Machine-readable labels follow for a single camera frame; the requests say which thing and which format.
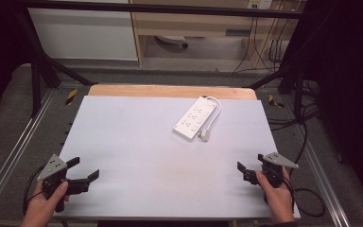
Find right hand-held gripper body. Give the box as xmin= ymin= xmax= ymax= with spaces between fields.
xmin=243 ymin=151 xmax=300 ymax=189

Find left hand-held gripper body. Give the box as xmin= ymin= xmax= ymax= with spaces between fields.
xmin=37 ymin=153 xmax=91 ymax=214

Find person's right hand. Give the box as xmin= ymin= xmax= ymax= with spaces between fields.
xmin=255 ymin=166 xmax=296 ymax=225

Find person's left hand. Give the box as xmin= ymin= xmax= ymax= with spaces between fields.
xmin=20 ymin=181 xmax=71 ymax=227

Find white table mat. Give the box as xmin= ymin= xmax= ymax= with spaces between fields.
xmin=53 ymin=95 xmax=302 ymax=220

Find white power strip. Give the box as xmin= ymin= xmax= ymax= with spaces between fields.
xmin=172 ymin=96 xmax=218 ymax=143

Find white cabinet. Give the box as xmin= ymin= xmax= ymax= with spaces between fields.
xmin=27 ymin=0 xmax=139 ymax=61

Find grey power strip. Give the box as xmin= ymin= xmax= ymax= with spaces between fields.
xmin=155 ymin=34 xmax=190 ymax=49

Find wooden desk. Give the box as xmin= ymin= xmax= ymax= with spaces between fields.
xmin=128 ymin=0 xmax=301 ymax=68

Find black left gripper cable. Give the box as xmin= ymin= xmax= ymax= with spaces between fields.
xmin=22 ymin=165 xmax=46 ymax=218

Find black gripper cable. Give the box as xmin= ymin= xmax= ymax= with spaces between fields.
xmin=22 ymin=165 xmax=46 ymax=218
xmin=282 ymin=122 xmax=326 ymax=218

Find aluminium rail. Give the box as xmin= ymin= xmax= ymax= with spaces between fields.
xmin=0 ymin=90 xmax=57 ymax=216
xmin=295 ymin=124 xmax=352 ymax=227

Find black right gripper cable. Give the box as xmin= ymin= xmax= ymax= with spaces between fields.
xmin=282 ymin=122 xmax=326 ymax=218

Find white power strip cable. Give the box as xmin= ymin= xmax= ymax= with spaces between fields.
xmin=198 ymin=96 xmax=222 ymax=143

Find bundle of black cables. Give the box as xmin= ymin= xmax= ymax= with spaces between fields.
xmin=267 ymin=79 xmax=321 ymax=132

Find black metal frame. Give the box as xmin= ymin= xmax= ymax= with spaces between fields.
xmin=12 ymin=0 xmax=316 ymax=119

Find hanging black cables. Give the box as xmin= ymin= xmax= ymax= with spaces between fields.
xmin=232 ymin=9 xmax=286 ymax=74

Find white wall socket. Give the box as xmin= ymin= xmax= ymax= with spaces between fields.
xmin=247 ymin=0 xmax=274 ymax=10

